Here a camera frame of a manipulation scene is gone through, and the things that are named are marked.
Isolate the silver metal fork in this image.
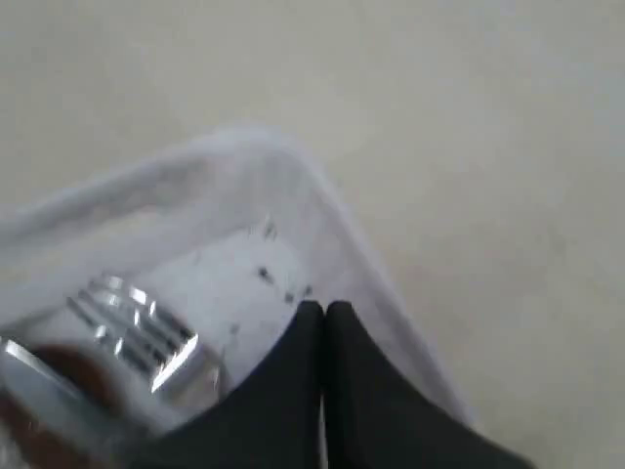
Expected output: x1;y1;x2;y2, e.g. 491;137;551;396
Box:
66;275;222;412

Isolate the brown wooden spoon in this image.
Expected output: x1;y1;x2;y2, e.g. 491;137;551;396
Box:
1;340;132;468

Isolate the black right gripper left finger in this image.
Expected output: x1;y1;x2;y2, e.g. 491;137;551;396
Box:
130;301;323;468

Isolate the white perforated plastic basket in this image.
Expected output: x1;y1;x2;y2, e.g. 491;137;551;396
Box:
1;129;470;468

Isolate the silver metal table knife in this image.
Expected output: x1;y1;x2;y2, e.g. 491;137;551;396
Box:
0;336;113;441

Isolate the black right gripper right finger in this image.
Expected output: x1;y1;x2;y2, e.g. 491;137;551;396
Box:
322;301;532;468

